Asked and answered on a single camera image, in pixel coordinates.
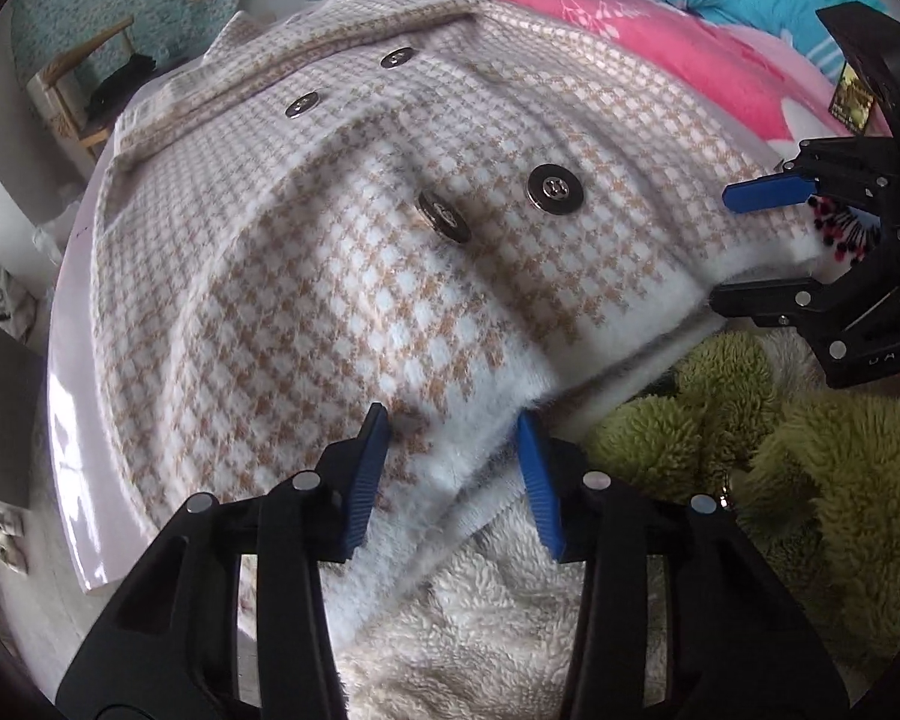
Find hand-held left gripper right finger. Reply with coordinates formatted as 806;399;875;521
516;412;848;720

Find dark grey board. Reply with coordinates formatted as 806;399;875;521
0;307;42;511

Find black bag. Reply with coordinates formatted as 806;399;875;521
86;52;158;117

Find pink floral blanket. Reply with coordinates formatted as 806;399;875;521
386;0;900;263

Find wooden chair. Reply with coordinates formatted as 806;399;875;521
26;15;158;166

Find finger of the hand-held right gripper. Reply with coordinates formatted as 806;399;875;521
709;229;900;332
722;136;900;215

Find small dark printed packet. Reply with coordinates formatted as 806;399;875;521
829;64;875;137

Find beige white houndstooth coat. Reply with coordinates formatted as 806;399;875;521
94;0;824;602

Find teal floral hanging cloth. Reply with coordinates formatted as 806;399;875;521
7;0;256;91

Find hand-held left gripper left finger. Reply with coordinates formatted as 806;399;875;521
55;403;391;720

